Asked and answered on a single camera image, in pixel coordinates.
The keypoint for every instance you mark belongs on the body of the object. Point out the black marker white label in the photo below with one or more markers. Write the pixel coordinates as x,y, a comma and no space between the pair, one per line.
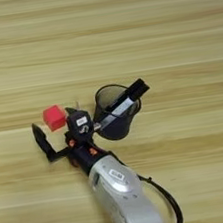
121,108

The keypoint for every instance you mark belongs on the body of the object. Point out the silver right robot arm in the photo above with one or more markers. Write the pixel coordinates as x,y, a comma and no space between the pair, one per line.
130,201

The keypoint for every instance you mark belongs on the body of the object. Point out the black mesh pen cup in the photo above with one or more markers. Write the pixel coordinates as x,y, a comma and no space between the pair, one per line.
119,130

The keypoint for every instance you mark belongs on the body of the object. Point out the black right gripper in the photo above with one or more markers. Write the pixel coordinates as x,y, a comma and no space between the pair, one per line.
86,154

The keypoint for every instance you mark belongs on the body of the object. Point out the red cube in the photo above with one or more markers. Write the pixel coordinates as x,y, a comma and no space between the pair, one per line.
54,118

